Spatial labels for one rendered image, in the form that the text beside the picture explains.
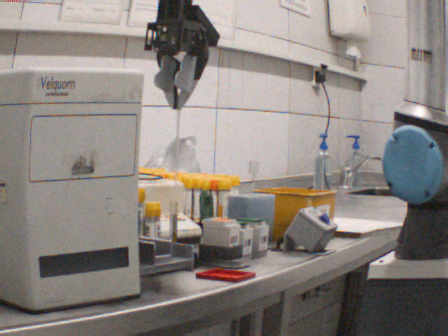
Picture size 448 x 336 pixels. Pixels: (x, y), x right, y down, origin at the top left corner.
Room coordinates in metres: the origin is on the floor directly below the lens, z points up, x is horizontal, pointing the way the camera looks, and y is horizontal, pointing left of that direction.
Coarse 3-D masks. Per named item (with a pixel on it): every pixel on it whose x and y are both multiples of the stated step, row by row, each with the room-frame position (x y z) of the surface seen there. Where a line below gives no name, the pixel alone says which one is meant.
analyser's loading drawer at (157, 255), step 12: (144, 240) 1.36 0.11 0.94; (156, 240) 1.35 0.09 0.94; (168, 240) 1.34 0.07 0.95; (144, 252) 1.31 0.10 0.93; (156, 252) 1.35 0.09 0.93; (168, 252) 1.34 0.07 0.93; (180, 252) 1.39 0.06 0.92; (192, 252) 1.39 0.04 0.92; (144, 264) 1.29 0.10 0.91; (156, 264) 1.30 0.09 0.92; (168, 264) 1.32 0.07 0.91; (180, 264) 1.36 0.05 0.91; (192, 264) 1.39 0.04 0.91
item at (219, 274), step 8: (200, 272) 1.47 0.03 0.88; (208, 272) 1.48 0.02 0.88; (216, 272) 1.51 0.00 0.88; (224, 272) 1.50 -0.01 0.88; (232, 272) 1.50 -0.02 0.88; (240, 272) 1.49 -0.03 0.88; (248, 272) 1.49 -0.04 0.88; (224, 280) 1.43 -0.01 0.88; (232, 280) 1.43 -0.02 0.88; (240, 280) 1.44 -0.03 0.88
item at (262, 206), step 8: (232, 200) 1.80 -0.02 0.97; (240, 200) 1.79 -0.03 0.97; (248, 200) 1.78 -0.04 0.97; (256, 200) 1.81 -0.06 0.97; (264, 200) 1.83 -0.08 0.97; (272, 200) 1.86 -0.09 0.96; (232, 208) 1.79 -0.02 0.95; (240, 208) 1.79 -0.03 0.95; (248, 208) 1.78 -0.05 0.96; (256, 208) 1.81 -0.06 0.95; (264, 208) 1.83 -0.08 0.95; (272, 208) 1.86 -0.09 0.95; (232, 216) 1.79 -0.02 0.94; (240, 216) 1.79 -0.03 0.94; (248, 216) 1.79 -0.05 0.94; (256, 216) 1.81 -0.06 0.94; (264, 216) 1.83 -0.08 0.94; (272, 216) 1.86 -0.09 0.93; (272, 224) 1.86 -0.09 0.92; (272, 232) 1.86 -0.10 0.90
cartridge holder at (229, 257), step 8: (200, 248) 1.59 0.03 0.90; (208, 248) 1.59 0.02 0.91; (216, 248) 1.58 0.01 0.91; (224, 248) 1.57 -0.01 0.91; (232, 248) 1.58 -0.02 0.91; (240, 248) 1.61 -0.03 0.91; (200, 256) 1.59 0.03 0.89; (208, 256) 1.59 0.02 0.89; (216, 256) 1.58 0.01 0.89; (224, 256) 1.57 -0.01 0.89; (232, 256) 1.58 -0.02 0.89; (240, 256) 1.61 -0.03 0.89; (208, 264) 1.58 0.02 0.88; (216, 264) 1.58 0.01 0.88; (224, 264) 1.57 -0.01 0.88; (232, 264) 1.56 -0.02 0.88; (240, 264) 1.57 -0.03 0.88; (248, 264) 1.60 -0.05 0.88
